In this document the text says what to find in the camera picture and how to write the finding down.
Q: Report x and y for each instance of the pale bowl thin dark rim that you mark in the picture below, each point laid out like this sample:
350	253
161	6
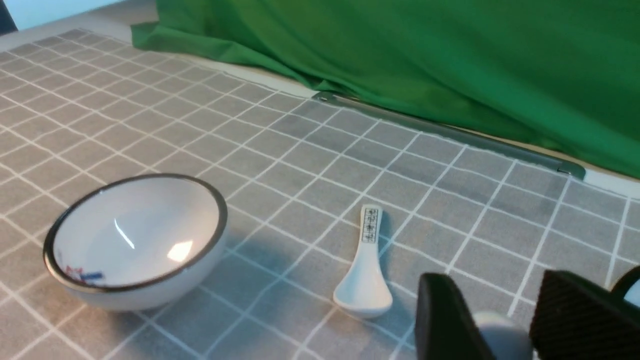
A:
628	287

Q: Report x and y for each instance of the green backdrop cloth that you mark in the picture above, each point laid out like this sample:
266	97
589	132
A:
558	74

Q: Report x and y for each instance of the white bowl black rim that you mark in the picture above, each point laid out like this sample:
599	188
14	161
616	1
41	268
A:
138	243

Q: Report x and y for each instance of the grey checked tablecloth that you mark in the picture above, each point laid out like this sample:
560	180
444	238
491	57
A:
80	110

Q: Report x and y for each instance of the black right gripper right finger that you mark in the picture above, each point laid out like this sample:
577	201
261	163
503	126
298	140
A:
576	319

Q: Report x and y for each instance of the white spoon with black print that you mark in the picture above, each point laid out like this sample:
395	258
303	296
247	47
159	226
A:
363	292

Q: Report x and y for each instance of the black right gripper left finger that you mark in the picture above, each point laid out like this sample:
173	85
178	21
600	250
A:
444	328

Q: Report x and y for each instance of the pale green cup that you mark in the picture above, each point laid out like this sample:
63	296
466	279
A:
506	339

